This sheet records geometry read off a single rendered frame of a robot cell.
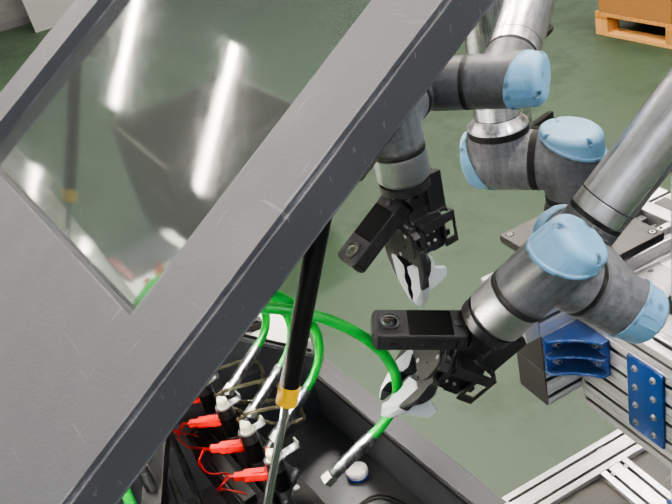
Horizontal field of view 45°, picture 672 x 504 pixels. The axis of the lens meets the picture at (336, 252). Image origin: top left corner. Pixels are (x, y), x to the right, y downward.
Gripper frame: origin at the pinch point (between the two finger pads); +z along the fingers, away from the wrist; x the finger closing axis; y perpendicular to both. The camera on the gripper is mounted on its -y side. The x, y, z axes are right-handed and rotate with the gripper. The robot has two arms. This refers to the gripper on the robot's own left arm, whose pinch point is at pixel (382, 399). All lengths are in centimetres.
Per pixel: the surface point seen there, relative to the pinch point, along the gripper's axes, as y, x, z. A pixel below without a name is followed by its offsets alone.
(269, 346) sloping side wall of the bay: 0.1, 33.1, 33.6
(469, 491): 24.5, -0.1, 12.8
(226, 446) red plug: -9.0, 6.1, 28.7
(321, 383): 12.3, 30.2, 35.3
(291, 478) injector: -0.8, 0.1, 22.9
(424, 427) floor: 96, 90, 107
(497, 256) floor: 139, 184, 96
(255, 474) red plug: -6.2, -0.3, 24.0
